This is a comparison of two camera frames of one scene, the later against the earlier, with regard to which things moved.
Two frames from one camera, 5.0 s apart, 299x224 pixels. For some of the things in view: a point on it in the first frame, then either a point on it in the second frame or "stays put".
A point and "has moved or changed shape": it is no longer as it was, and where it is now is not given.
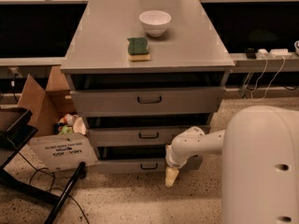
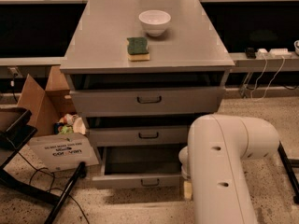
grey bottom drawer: (132, 160) has moved or changed shape
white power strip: (273, 53) stays put
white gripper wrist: (172, 161) -> (184, 162)
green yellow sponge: (137, 49) stays put
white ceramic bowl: (155, 21) stays put
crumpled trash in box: (70, 124) stays put
